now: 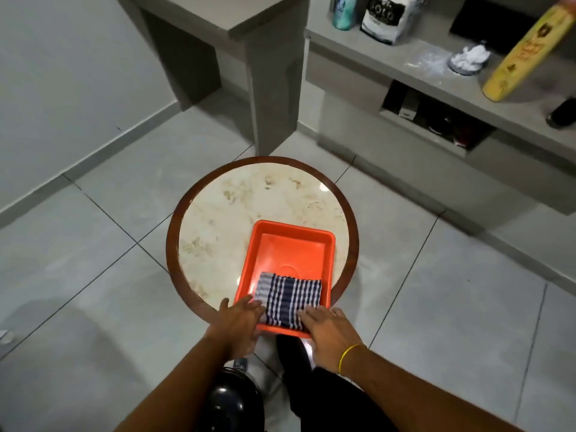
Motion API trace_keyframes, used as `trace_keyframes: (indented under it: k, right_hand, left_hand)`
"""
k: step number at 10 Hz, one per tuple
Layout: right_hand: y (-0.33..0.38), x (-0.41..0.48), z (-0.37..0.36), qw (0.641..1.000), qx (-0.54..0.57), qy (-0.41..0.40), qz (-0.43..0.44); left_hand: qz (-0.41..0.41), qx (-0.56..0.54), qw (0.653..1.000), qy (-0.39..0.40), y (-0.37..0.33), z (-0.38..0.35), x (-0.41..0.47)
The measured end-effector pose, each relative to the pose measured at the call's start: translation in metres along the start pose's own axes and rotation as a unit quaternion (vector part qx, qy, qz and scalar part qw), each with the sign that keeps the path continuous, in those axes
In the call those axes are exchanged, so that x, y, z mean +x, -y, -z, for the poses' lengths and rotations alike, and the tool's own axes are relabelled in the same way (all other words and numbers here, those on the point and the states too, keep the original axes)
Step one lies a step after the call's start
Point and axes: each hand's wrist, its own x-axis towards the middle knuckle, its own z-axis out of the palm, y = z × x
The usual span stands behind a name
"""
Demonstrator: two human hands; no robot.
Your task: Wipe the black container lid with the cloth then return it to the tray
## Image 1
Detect person's right forearm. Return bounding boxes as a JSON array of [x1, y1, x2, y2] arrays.
[[340, 346, 525, 432]]

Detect black glossy round object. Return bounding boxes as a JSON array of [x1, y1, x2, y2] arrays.
[[198, 359, 266, 432]]

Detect dish of white powder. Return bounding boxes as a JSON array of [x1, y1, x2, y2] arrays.
[[448, 43, 491, 76]]

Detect white and black bag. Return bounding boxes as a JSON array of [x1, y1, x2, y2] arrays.
[[360, 0, 422, 46]]

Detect grey desk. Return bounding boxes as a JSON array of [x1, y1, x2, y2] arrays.
[[115, 0, 311, 157]]

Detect person's left hand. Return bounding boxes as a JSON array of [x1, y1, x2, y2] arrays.
[[205, 294, 267, 360]]

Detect orange plastic tray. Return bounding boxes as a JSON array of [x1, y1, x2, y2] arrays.
[[234, 220, 337, 339]]

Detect person's left forearm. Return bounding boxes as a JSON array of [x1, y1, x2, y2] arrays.
[[115, 333, 247, 432]]

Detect round marble table wooden rim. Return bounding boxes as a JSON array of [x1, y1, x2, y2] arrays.
[[166, 156, 360, 326]]

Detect yellow wristband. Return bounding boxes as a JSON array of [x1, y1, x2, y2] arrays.
[[338, 343, 365, 375]]

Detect grey shelf unit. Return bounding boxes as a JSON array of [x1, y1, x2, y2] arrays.
[[305, 0, 576, 217]]

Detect teal bottle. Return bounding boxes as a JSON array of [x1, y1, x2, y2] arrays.
[[332, 0, 359, 31]]

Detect person's right hand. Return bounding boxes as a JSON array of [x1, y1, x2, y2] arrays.
[[296, 305, 362, 376]]

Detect black flat mat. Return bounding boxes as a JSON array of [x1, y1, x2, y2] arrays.
[[449, 0, 548, 57]]

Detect blue white checkered cloth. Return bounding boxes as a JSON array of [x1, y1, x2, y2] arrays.
[[254, 272, 323, 331]]

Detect black box with white label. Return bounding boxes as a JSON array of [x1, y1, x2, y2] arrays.
[[382, 81, 422, 123]]

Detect person's black trousers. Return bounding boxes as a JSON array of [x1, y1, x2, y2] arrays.
[[275, 334, 398, 432]]

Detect yellow spray can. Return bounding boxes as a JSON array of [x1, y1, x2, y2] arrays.
[[481, 1, 576, 103]]

